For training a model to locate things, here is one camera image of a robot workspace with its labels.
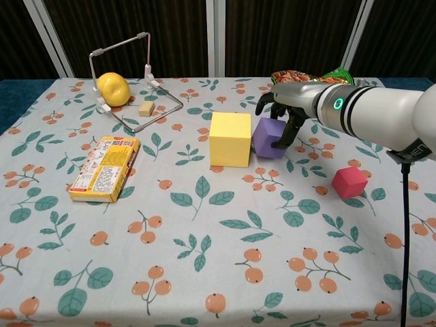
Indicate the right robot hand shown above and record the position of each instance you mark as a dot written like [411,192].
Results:
[296,98]

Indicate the purple foam cube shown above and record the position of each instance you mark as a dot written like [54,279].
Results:
[264,138]

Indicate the large yellow cube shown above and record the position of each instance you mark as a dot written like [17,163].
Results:
[230,143]

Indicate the small red cube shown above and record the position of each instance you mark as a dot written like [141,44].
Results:
[349,184]

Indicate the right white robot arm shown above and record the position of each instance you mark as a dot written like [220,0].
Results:
[374,109]

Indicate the green orange snack bag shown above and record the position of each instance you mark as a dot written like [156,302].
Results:
[299,75]

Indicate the dark fabric partition panel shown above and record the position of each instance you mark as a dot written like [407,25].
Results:
[289,34]
[405,37]
[17,37]
[170,30]

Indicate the small beige block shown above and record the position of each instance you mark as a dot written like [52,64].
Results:
[146,109]

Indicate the floral patterned tablecloth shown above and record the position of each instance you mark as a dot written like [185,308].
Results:
[204,238]

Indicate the yellow round fruit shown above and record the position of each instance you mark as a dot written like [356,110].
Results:
[114,89]

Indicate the yellow snack box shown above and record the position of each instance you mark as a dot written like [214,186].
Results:
[104,170]

